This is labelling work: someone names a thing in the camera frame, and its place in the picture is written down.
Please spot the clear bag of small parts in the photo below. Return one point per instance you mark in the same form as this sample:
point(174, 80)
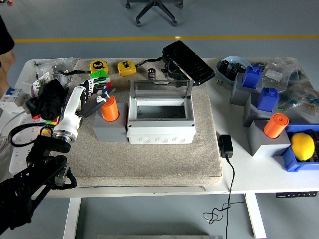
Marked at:
point(301, 99)
point(279, 71)

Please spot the small plug with prongs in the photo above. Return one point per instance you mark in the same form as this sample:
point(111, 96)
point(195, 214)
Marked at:
point(219, 82)

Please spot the black cylinder part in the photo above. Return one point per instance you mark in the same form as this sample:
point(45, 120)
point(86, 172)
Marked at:
point(223, 66)

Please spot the yellow lemon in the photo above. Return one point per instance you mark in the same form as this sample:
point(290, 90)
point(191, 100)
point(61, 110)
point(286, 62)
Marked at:
point(302, 147)

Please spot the white power strip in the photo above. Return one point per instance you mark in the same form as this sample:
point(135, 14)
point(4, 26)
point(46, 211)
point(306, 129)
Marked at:
point(25, 129)

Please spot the clear plastic bags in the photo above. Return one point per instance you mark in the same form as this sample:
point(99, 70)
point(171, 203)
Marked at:
point(49, 67)

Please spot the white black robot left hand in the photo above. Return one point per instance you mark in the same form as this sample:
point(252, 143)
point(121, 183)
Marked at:
point(71, 112)

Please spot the round yellow tape measure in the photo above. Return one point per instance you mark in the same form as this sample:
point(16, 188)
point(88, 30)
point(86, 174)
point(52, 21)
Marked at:
point(98, 66)

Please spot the grey block with round hole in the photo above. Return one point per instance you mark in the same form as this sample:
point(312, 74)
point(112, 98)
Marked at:
point(109, 132)

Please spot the blue plastic block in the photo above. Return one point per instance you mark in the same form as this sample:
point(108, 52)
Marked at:
point(268, 100)
point(251, 78)

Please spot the light blue bowl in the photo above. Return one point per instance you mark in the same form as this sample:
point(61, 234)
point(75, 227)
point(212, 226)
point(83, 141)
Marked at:
point(238, 59)

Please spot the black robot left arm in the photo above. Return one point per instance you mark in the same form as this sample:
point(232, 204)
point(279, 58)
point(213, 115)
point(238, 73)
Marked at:
point(15, 196)

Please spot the white table leg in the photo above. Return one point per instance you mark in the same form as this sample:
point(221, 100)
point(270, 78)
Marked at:
point(255, 216)
point(71, 219)

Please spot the orange cylinder battery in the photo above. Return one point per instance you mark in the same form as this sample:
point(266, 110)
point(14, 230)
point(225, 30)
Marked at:
point(109, 112)
point(275, 127)

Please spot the blue plastic bin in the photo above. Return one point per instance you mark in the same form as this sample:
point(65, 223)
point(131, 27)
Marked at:
point(290, 161)

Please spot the white blue circuit breaker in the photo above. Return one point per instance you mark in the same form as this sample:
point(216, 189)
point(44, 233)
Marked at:
point(12, 95)

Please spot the large colourful puzzle cube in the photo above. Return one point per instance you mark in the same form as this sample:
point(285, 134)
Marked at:
point(98, 74)

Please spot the black coil part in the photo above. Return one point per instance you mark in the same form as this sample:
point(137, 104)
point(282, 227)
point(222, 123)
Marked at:
point(234, 71)

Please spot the purple white parts packet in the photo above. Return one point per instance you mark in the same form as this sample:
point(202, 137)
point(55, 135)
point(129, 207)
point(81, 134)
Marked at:
point(37, 85)

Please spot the square yellow tape measure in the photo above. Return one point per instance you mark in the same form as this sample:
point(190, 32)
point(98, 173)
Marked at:
point(126, 68)

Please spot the grey-brown mat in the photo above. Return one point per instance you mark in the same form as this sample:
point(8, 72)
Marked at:
point(149, 161)

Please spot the black power adapter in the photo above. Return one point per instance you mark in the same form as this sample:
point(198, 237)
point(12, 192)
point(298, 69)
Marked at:
point(225, 145)

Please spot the small colourful puzzle cube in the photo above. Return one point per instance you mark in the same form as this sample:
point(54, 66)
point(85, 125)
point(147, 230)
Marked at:
point(46, 130)

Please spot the black rolled cloth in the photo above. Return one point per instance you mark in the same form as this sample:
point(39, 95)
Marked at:
point(49, 99)

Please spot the white junction box clear lid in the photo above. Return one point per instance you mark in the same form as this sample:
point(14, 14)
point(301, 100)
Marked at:
point(159, 134)

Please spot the person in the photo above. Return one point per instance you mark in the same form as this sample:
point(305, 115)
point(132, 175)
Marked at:
point(5, 39)

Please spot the small black capacitor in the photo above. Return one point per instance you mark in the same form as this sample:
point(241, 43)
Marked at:
point(152, 72)

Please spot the grey block holder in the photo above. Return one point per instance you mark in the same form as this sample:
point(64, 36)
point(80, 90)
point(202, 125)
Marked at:
point(250, 114)
point(239, 95)
point(266, 147)

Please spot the black table control panel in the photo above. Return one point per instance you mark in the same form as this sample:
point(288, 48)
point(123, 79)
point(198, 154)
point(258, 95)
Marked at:
point(296, 195)

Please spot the black office chair base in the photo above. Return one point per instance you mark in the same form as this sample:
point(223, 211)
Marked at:
point(155, 7)

